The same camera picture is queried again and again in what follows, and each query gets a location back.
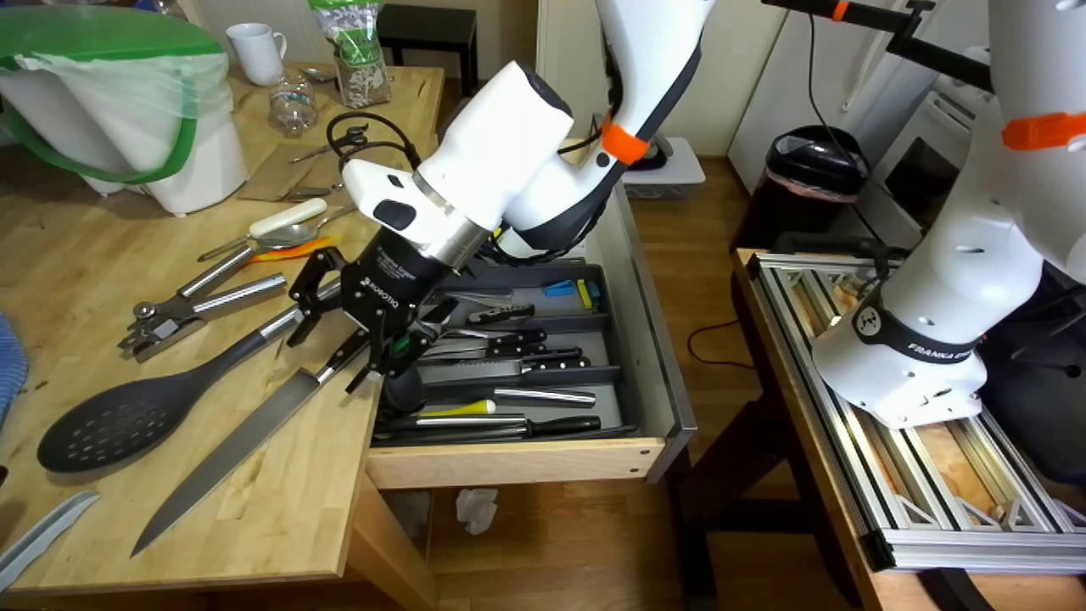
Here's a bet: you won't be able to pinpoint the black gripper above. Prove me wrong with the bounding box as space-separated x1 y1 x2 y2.
285 232 452 387

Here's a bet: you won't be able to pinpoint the big black handled knife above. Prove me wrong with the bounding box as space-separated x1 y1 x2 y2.
129 328 375 562

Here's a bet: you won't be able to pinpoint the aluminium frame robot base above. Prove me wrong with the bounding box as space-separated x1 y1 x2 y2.
744 249 1086 575

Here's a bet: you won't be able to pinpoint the wooden drawer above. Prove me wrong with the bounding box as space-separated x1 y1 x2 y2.
363 134 700 493

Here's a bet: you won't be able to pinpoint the orange peeler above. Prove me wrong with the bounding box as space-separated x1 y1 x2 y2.
246 232 341 269

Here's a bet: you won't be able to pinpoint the black scissors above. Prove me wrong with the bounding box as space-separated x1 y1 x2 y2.
295 118 372 167

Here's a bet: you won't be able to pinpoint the steel can opener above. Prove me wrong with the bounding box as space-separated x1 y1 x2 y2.
116 238 292 366

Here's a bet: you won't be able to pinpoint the glass jar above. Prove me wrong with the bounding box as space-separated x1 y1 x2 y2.
268 72 323 141

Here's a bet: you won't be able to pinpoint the white crumpled bag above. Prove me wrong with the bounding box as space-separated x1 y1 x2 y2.
452 486 503 536

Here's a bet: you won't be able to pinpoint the clear bag green contents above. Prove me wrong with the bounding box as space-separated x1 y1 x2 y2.
304 0 392 112

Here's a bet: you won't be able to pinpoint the grey cutlery tray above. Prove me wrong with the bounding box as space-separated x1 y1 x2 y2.
368 256 642 450

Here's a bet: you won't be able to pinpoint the white mug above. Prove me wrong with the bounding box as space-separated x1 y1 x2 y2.
223 22 292 87

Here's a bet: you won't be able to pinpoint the black stool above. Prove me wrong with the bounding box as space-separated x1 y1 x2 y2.
372 0 483 127

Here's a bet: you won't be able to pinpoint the white bin green rimmed bag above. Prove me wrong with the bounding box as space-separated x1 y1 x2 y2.
0 4 250 219

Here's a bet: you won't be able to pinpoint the blue cloth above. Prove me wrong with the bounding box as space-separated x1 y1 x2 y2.
0 314 29 427

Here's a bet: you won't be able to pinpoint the white floor plate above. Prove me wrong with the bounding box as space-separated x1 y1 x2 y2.
624 134 709 192

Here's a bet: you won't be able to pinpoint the grey flat blade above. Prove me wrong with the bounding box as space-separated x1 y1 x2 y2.
0 486 103 596

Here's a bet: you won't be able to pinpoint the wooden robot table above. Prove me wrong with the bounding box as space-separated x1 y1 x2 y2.
726 249 1086 611

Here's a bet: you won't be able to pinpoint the black round bin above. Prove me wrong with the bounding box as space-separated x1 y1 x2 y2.
760 121 876 223

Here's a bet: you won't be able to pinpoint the white box cabinet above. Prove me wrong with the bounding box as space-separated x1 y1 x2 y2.
868 87 990 253

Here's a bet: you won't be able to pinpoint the black boom bar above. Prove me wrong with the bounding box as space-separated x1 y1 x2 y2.
760 0 1001 92

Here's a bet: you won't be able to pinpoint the black equipment case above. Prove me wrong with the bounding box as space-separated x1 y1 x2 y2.
980 269 1086 486

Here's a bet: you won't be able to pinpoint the white handled knife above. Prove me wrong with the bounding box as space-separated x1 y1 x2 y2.
244 194 348 246

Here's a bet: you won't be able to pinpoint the yellow handled tool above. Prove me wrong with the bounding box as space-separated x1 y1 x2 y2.
410 399 503 426

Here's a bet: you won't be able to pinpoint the small black handled knife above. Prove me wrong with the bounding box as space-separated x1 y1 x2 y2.
462 302 538 328
516 345 594 378
483 324 549 361

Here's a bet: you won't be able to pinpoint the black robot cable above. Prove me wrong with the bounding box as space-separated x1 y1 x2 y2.
323 109 425 178

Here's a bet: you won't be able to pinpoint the black ladle steel handle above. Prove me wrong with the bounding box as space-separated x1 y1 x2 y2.
381 362 601 418

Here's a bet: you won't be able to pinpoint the black slotted spoon steel handle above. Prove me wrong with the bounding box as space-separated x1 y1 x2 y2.
35 302 307 477

